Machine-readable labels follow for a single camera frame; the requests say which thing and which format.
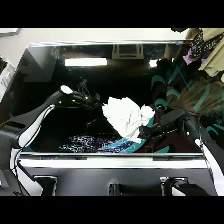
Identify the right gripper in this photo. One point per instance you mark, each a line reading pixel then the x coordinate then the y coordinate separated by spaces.
pixel 153 129

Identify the white long-sleeved shirt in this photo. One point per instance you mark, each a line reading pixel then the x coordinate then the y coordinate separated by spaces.
pixel 124 116

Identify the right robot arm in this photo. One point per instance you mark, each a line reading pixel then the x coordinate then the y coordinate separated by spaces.
pixel 213 157

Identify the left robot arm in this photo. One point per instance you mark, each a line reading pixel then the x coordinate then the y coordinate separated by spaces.
pixel 30 129

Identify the olive garment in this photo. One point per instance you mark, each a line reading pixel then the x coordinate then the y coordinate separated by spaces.
pixel 213 66

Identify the black spotted garment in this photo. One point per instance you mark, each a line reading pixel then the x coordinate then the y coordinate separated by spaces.
pixel 200 45

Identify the silver frame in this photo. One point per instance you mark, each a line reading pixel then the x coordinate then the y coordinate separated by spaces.
pixel 110 162

